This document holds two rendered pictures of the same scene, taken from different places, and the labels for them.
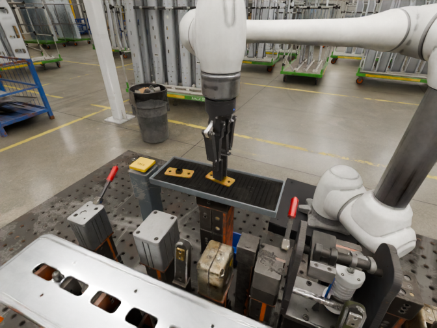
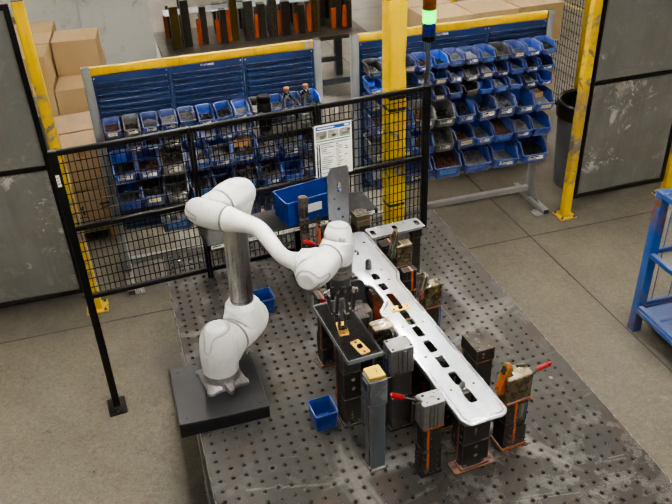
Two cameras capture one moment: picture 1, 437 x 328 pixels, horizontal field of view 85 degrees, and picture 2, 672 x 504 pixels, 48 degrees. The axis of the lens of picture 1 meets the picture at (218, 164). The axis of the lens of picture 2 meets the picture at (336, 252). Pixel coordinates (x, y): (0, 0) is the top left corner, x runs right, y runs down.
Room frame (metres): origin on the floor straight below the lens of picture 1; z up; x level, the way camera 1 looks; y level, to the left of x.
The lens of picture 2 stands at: (2.06, 1.64, 2.90)
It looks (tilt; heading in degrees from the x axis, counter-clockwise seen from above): 32 degrees down; 228
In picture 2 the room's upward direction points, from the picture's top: 2 degrees counter-clockwise
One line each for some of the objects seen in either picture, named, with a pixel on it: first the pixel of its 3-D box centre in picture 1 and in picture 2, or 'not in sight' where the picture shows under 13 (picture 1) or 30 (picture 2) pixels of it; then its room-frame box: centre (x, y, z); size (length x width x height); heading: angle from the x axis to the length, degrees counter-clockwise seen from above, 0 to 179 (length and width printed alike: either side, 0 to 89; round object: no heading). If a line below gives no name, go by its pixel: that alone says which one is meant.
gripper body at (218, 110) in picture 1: (220, 114); (340, 285); (0.56, 0.00, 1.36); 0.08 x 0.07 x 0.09; 147
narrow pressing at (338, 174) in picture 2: not in sight; (338, 198); (-0.13, -0.75, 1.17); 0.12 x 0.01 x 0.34; 158
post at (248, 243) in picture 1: (244, 286); (362, 352); (0.39, -0.07, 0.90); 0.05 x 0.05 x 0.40; 68
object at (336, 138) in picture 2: not in sight; (333, 148); (-0.32, -0.99, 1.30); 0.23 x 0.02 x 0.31; 158
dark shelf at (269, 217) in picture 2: not in sight; (288, 219); (0.00, -0.99, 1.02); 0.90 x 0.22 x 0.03; 158
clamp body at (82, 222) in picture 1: (101, 249); (428, 434); (0.53, 0.40, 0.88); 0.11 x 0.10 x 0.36; 158
